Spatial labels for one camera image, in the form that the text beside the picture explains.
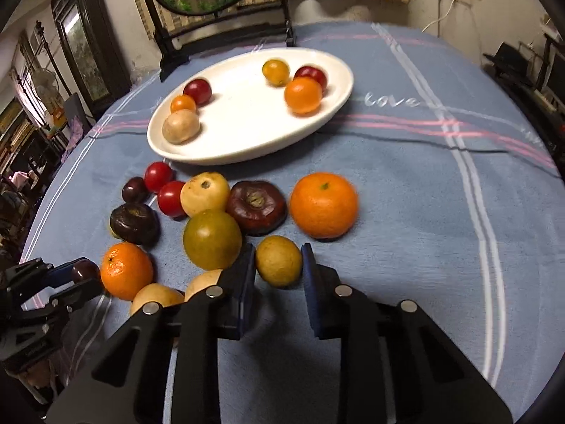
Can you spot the white oval plate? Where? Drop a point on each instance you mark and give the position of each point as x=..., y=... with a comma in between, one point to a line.
x=247, y=115

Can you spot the large orange mandarin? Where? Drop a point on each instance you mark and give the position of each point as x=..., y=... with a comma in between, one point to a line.
x=126, y=270

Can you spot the dark purple grape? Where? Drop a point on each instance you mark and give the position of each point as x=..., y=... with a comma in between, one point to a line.
x=134, y=189
x=84, y=270

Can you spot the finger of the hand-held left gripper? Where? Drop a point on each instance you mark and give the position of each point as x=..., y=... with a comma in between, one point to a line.
x=57, y=274
x=75, y=293

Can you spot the small orange mandarin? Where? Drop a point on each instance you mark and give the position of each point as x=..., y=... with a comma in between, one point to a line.
x=323, y=205

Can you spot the pale spotted guava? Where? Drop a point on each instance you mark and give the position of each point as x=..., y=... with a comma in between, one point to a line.
x=201, y=282

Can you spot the white standing fan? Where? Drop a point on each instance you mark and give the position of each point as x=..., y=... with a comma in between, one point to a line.
x=45, y=81

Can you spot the smooth orange tomato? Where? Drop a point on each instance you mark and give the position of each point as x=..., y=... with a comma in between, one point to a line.
x=303, y=96
x=183, y=104

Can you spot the large dark red plum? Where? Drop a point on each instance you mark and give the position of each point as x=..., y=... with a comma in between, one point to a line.
x=197, y=91

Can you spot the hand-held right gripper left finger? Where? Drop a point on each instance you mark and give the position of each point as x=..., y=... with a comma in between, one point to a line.
x=245, y=282

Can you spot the brownish tan passion fruit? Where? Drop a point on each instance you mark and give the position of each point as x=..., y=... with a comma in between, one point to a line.
x=154, y=296

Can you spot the yellow-orange tomato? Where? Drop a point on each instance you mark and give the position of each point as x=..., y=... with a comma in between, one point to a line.
x=276, y=72

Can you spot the person's left hand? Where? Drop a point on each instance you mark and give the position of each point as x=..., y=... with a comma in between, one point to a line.
x=37, y=373

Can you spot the blue striped tablecloth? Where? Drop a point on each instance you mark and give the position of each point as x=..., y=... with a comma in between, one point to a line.
x=397, y=229

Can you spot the small dark red plum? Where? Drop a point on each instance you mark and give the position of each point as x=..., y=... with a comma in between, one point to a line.
x=314, y=74

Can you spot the large tan passion fruit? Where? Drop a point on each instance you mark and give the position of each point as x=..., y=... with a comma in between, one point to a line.
x=180, y=126

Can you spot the dark brown water chestnut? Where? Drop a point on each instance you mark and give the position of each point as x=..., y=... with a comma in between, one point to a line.
x=134, y=223
x=257, y=206

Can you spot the dark wood framed painting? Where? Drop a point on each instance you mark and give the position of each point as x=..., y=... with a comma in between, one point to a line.
x=84, y=48

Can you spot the green-brown plum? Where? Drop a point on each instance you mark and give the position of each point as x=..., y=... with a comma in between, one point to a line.
x=212, y=239

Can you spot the pale yellow guava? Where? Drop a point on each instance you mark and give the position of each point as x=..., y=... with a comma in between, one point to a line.
x=205, y=194

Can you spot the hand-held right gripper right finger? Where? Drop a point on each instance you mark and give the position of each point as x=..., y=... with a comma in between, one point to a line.
x=310, y=282

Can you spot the red cherry tomato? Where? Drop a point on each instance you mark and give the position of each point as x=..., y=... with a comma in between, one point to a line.
x=158, y=175
x=172, y=198

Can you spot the yellow-green longan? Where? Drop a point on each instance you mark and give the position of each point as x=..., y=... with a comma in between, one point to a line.
x=279, y=260

